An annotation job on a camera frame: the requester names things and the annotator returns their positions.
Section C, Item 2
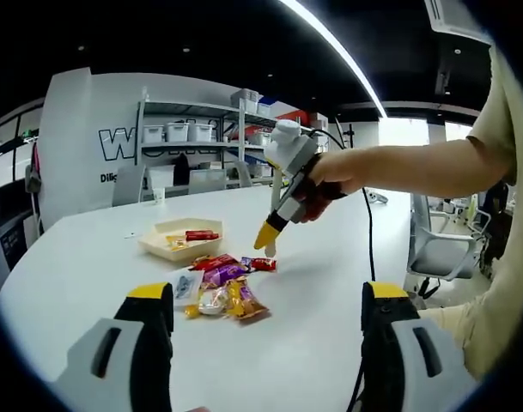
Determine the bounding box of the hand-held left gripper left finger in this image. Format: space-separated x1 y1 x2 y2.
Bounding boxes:
49 281 176 412

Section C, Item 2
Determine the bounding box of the coat stand with grey bag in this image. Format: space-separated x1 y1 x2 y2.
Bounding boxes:
23 139 46 237

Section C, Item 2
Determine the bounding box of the small red food packet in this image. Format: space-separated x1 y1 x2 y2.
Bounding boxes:
240 256 278 273

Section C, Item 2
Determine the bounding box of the black bag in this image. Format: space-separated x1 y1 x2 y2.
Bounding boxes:
173 153 191 186

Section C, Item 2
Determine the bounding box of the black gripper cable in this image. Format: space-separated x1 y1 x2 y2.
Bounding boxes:
307 128 377 412

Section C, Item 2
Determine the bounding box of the person in beige shirt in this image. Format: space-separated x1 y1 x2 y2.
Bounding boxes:
415 40 523 383

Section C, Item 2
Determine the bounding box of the ceiling light strip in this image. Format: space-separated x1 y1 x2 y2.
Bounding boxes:
280 0 390 120

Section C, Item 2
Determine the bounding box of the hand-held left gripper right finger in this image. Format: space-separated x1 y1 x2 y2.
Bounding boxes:
360 280 477 412

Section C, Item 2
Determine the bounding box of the grey chair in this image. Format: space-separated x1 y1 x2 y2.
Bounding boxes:
112 165 147 207
187 168 228 195

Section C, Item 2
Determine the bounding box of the orange-brown food packet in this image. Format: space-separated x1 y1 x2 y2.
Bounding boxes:
225 276 271 324

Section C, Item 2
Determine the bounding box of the row of white storage bins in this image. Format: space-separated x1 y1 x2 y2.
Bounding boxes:
143 88 313 147

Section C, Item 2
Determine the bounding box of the white office chair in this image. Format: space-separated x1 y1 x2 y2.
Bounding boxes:
409 192 482 298

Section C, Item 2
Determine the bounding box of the black tripod stand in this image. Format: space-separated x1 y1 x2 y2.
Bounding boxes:
340 122 357 149

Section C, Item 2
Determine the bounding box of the ceiling air conditioner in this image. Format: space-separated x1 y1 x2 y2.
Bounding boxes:
423 0 495 46

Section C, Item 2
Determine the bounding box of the dark grey counter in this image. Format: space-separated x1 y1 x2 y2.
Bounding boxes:
0 209 38 280

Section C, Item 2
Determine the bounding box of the person's right hand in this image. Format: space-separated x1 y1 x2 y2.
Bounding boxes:
293 148 368 225

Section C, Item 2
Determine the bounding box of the white logo wall panel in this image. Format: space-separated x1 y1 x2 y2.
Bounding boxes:
40 66 245 228

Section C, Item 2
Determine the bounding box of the red stick food packet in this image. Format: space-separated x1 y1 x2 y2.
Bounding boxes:
184 229 222 242

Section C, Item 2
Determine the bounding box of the beige paper container tray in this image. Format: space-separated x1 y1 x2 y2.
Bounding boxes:
137 216 226 262

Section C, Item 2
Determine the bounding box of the metal shelf rack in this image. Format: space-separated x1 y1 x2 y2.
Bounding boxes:
134 88 331 190

